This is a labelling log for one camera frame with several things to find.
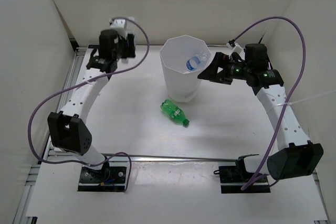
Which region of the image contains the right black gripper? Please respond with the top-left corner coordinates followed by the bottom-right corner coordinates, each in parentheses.
top-left (197, 52), bottom-right (252, 85)

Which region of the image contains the clear bottle blue label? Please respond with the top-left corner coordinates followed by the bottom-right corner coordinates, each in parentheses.
top-left (183, 50), bottom-right (211, 74)

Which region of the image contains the clear bottle white green label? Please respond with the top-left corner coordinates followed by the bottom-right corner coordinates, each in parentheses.
top-left (121, 58), bottom-right (129, 64)

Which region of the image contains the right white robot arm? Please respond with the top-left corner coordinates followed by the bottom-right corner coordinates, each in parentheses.
top-left (198, 44), bottom-right (323, 182)

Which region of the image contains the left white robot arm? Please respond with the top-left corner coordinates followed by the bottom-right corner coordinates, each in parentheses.
top-left (47, 19), bottom-right (135, 182)

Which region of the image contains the white octagonal plastic bin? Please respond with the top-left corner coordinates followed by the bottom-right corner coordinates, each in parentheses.
top-left (160, 35), bottom-right (212, 102)

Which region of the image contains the green plastic bottle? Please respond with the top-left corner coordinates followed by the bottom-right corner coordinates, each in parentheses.
top-left (160, 99), bottom-right (190, 126)

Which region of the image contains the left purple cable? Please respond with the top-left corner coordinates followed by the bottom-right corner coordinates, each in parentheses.
top-left (28, 17), bottom-right (151, 192)

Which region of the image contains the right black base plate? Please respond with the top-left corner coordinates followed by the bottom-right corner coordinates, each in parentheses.
top-left (213, 154), bottom-right (270, 194)

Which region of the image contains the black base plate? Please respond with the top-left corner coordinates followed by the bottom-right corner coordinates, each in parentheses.
top-left (213, 154), bottom-right (270, 194)
top-left (77, 165), bottom-right (129, 193)

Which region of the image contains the aluminium rail bar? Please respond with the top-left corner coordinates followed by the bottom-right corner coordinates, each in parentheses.
top-left (104, 153), bottom-right (239, 164)

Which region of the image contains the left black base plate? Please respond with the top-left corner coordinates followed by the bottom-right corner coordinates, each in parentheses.
top-left (77, 165), bottom-right (129, 193)

